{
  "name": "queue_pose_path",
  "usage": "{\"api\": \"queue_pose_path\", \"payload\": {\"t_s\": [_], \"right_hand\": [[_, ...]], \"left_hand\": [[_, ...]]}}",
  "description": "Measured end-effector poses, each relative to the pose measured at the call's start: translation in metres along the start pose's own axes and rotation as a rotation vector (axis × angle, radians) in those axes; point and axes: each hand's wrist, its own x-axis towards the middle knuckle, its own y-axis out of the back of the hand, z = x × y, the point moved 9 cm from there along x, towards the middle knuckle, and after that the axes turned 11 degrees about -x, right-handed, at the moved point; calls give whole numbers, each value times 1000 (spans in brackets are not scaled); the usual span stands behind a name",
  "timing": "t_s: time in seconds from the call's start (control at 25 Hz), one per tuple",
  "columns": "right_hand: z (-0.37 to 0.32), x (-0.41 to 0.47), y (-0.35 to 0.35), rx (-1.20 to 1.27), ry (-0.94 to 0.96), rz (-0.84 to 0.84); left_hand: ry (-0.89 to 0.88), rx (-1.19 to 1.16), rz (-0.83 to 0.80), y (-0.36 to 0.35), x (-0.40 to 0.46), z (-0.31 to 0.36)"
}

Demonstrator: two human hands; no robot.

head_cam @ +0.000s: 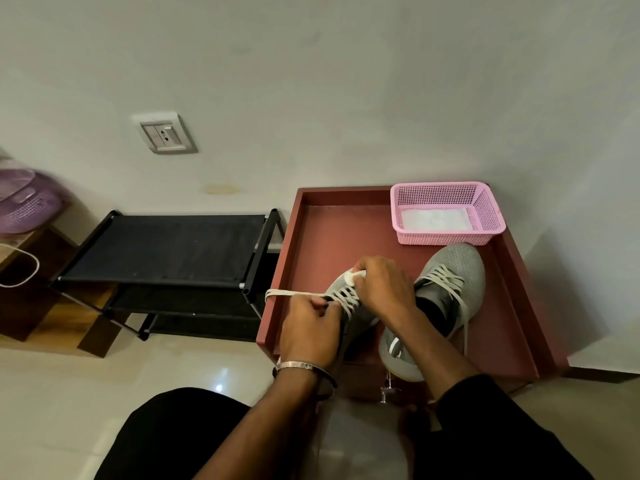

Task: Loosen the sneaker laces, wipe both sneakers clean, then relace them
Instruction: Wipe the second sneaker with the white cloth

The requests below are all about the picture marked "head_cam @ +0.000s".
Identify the person's right hand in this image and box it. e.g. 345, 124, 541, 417
351, 255, 419, 335

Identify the person's left hand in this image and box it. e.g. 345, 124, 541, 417
279, 294, 343, 371

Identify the grey sneaker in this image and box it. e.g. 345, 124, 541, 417
263, 268, 381, 355
378, 242, 487, 383

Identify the reddish-brown side table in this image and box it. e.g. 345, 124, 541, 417
255, 186, 571, 401

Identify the black shoe rack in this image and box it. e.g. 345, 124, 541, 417
49, 208, 286, 343

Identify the person's right forearm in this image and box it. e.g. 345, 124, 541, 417
392, 317, 483, 401

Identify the person's left forearm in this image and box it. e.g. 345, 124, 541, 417
192, 364, 333, 480

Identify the stack of white wipes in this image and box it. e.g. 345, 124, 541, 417
401, 208, 475, 233

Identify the pink plastic basket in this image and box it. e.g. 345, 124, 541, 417
389, 181, 507, 247

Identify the black skirting board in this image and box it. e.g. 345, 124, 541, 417
562, 365, 640, 385

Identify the brown wooden furniture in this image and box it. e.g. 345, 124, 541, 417
0, 227, 126, 359

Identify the purple plastic basket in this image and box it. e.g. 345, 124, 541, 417
0, 167, 66, 235

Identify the silver bracelet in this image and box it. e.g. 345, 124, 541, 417
272, 359, 339, 401

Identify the white wall socket plate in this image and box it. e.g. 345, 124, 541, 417
129, 111, 199, 155

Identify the white cable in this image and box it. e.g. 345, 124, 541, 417
0, 243, 41, 289

